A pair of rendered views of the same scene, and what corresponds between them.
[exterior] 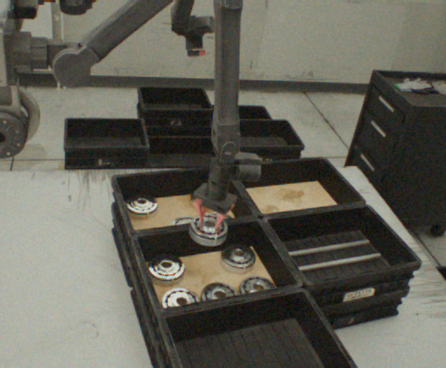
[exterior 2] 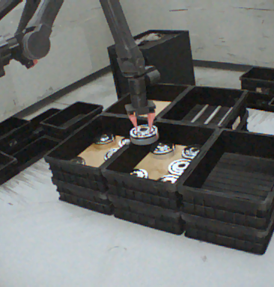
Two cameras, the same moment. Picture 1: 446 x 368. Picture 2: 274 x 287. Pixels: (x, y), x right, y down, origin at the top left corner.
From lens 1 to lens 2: 68 cm
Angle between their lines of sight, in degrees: 24
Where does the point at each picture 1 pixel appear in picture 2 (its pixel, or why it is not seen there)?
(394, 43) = (86, 47)
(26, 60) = (7, 49)
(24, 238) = (11, 240)
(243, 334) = (213, 175)
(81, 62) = (43, 35)
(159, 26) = not seen: outside the picture
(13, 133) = not seen: outside the picture
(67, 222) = (25, 215)
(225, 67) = (116, 11)
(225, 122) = (130, 46)
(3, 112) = not seen: outside the picture
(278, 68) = (31, 96)
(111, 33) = (49, 11)
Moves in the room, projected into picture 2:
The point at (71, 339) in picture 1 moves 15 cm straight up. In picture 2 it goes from (114, 261) to (104, 230)
